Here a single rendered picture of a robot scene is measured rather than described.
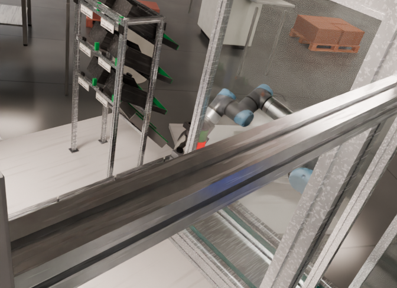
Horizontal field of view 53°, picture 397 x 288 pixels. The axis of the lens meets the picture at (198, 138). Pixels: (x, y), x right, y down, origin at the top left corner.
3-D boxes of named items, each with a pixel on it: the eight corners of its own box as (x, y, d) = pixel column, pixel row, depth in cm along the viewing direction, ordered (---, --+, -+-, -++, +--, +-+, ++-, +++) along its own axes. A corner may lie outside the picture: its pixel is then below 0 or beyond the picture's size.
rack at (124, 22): (104, 138, 216) (116, -13, 172) (143, 177, 196) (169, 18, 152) (68, 149, 202) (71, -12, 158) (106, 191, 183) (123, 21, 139)
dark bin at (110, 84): (152, 100, 193) (159, 88, 191) (165, 115, 185) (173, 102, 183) (104, 84, 173) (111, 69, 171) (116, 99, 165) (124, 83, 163)
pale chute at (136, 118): (149, 133, 205) (156, 127, 205) (162, 148, 197) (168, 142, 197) (117, 104, 184) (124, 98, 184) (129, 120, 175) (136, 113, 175)
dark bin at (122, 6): (162, 38, 176) (170, 23, 174) (176, 50, 167) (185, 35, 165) (109, 10, 156) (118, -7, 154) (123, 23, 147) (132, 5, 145)
